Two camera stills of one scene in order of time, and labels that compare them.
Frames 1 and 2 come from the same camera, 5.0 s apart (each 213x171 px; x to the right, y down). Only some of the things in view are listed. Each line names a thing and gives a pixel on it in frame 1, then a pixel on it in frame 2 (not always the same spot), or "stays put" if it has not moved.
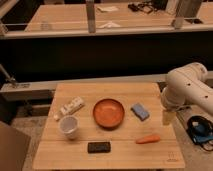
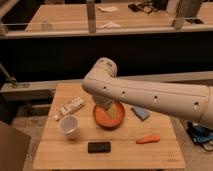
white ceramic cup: (69, 124) stays put
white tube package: (70, 107) stays put
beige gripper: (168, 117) → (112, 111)
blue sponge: (140, 112) stays put
